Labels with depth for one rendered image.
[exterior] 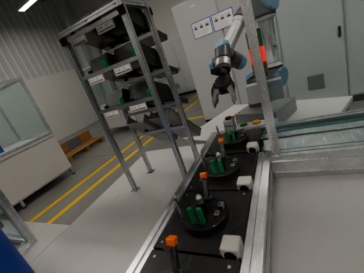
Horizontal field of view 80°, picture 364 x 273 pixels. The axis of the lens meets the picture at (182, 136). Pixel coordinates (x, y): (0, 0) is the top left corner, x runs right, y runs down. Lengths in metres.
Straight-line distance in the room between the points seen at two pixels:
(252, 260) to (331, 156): 0.50
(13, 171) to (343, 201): 4.33
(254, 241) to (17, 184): 4.20
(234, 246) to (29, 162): 4.26
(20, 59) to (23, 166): 6.25
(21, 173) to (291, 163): 4.20
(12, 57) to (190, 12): 7.39
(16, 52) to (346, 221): 10.22
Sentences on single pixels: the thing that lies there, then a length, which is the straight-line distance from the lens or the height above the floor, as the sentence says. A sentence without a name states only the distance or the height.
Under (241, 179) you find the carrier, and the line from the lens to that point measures 0.75.
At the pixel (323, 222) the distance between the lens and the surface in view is 0.78.
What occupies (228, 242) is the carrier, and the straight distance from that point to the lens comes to 0.57.
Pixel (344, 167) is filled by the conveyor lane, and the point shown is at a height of 0.88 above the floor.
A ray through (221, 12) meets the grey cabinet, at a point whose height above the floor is 1.86.
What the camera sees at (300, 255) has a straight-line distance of 0.70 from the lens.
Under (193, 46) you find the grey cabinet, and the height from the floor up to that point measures 1.52.
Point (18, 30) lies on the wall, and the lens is 10.69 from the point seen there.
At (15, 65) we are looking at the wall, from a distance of 10.08.
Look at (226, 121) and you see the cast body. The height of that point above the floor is 1.08.
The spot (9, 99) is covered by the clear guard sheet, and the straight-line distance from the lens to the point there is 4.66.
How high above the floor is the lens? 1.41
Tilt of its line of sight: 19 degrees down
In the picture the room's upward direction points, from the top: 20 degrees counter-clockwise
